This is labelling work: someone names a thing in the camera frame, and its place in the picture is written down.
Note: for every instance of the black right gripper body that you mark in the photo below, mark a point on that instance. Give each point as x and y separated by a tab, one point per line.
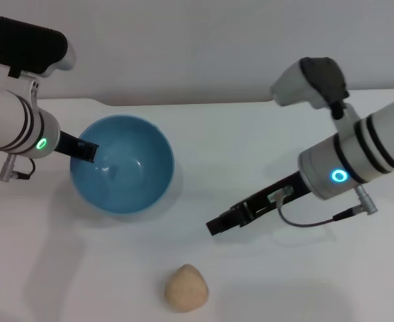
274	198

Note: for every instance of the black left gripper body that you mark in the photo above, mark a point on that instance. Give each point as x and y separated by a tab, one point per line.
68	144

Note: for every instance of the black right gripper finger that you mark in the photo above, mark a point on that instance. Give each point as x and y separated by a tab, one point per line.
225	221

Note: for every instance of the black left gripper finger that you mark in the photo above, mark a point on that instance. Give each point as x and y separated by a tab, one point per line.
86	150

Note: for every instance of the blue bowl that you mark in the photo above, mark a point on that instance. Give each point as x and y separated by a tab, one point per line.
126	167

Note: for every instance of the tan egg yolk pastry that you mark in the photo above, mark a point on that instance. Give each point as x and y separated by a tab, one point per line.
185	284

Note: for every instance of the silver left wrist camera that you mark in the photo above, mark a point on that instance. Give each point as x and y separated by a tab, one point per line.
22	43

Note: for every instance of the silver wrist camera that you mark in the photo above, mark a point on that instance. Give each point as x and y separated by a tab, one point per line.
22	43
311	82

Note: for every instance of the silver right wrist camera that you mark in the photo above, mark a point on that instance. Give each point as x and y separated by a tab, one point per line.
311	82

